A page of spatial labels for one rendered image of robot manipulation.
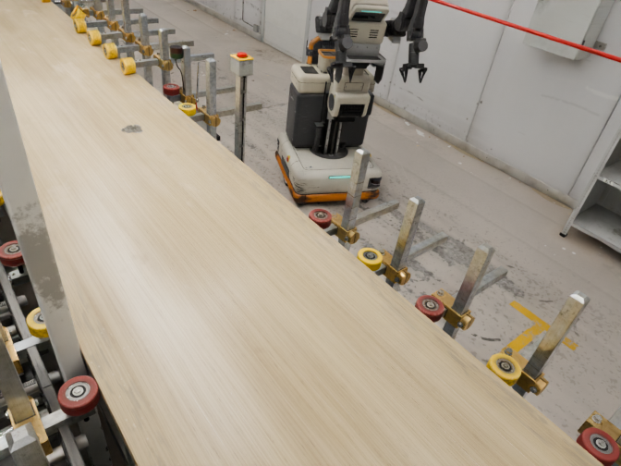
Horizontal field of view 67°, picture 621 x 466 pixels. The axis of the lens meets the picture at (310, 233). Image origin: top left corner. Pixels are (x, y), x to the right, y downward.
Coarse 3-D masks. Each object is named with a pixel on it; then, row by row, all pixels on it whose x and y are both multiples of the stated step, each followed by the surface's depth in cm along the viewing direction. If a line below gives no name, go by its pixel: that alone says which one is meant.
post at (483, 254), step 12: (480, 252) 126; (492, 252) 126; (480, 264) 128; (468, 276) 132; (480, 276) 130; (468, 288) 133; (456, 300) 138; (468, 300) 135; (444, 324) 145; (456, 336) 147
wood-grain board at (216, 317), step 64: (0, 0) 325; (64, 64) 247; (64, 128) 193; (192, 128) 206; (64, 192) 158; (128, 192) 162; (192, 192) 166; (256, 192) 171; (64, 256) 134; (128, 256) 137; (192, 256) 140; (256, 256) 143; (320, 256) 147; (128, 320) 118; (192, 320) 121; (256, 320) 123; (320, 320) 126; (384, 320) 128; (128, 384) 104; (192, 384) 106; (256, 384) 108; (320, 384) 110; (384, 384) 112; (448, 384) 114; (128, 448) 94; (192, 448) 95; (256, 448) 96; (320, 448) 98; (384, 448) 99; (448, 448) 101; (512, 448) 103; (576, 448) 104
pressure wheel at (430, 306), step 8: (424, 296) 137; (432, 296) 137; (416, 304) 135; (424, 304) 135; (432, 304) 134; (440, 304) 135; (424, 312) 132; (432, 312) 132; (440, 312) 133; (432, 320) 133
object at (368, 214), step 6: (384, 204) 187; (390, 204) 188; (396, 204) 189; (366, 210) 183; (372, 210) 183; (378, 210) 184; (384, 210) 186; (390, 210) 189; (360, 216) 179; (366, 216) 180; (372, 216) 183; (360, 222) 180; (330, 228) 170; (336, 228) 172; (330, 234) 171
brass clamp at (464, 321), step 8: (440, 288) 147; (440, 296) 144; (448, 296) 144; (448, 304) 141; (448, 312) 141; (456, 312) 139; (448, 320) 142; (456, 320) 140; (464, 320) 138; (472, 320) 139; (464, 328) 138
